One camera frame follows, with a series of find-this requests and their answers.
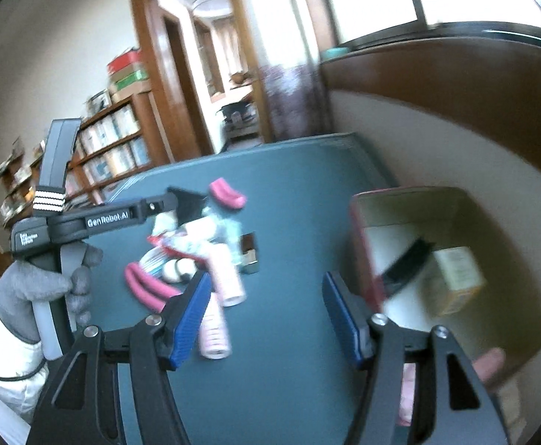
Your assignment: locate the brown cardboard carton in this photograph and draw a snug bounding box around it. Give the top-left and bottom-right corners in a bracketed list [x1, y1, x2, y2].
[110, 84, 151, 103]

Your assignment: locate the photo frame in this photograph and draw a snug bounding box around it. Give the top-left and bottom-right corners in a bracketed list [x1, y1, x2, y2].
[87, 90, 112, 114]

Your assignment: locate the flat white tube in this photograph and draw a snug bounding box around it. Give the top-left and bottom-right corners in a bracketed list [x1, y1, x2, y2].
[138, 248, 169, 279]

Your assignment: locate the wooden bookshelf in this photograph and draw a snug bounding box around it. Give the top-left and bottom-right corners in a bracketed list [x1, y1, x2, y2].
[0, 90, 171, 228]

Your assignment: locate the clear plastic packet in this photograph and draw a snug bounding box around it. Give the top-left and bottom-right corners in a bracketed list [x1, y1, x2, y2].
[206, 204, 243, 265]

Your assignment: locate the black comb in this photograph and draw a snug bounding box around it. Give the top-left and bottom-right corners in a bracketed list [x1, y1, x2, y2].
[379, 237, 436, 295]

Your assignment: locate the small brown box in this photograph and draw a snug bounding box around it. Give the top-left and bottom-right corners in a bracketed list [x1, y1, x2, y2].
[240, 233, 260, 274]

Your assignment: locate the wooden door frame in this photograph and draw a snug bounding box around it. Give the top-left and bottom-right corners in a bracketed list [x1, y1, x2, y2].
[129, 0, 216, 163]

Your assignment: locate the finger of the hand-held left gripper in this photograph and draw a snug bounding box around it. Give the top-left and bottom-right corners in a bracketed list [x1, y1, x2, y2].
[134, 192, 181, 220]

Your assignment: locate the wooden wall panel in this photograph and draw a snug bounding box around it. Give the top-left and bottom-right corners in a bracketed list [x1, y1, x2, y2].
[319, 32, 541, 195]

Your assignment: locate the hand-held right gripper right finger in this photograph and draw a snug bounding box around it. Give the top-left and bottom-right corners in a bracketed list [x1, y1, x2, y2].
[321, 271, 515, 445]

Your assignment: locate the person's left forearm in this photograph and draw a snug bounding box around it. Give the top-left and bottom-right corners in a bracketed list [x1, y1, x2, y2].
[0, 273, 51, 427]

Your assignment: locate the patterned purple curtain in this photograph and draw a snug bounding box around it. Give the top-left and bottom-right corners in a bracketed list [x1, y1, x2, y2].
[247, 0, 334, 142]

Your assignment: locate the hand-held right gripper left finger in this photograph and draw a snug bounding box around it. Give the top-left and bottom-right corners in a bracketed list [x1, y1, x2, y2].
[27, 271, 213, 445]

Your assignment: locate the pink foam hair curler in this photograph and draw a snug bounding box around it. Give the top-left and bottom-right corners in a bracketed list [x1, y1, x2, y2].
[124, 262, 183, 313]
[208, 178, 247, 209]

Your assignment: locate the pink cylindrical tube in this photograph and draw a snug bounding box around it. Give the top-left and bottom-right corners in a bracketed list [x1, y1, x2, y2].
[206, 245, 246, 307]
[197, 294, 232, 361]

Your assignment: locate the small yellow box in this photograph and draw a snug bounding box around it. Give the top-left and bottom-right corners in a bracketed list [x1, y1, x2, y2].
[421, 247, 487, 317]

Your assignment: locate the red flat box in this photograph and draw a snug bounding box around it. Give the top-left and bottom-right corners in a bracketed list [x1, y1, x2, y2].
[107, 49, 144, 77]

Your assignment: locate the green flat box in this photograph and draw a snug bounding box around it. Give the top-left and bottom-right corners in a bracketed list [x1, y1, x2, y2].
[113, 70, 150, 92]

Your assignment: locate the white jar lid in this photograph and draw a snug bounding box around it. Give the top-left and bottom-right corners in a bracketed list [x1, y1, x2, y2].
[161, 258, 199, 284]

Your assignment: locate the person's left hand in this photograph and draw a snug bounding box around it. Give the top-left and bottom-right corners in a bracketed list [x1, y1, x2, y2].
[0, 245, 104, 341]

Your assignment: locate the white toothpaste tube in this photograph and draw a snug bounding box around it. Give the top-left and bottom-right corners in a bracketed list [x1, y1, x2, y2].
[147, 222, 216, 258]

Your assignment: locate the round ceiling lamp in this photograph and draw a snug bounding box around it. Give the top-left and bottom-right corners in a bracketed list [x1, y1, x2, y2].
[191, 0, 234, 17]

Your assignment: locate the green desktop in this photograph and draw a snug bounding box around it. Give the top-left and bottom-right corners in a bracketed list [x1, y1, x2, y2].
[69, 132, 403, 445]

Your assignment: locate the red cardboard box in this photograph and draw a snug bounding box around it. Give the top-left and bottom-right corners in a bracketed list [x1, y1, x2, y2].
[348, 186, 541, 376]

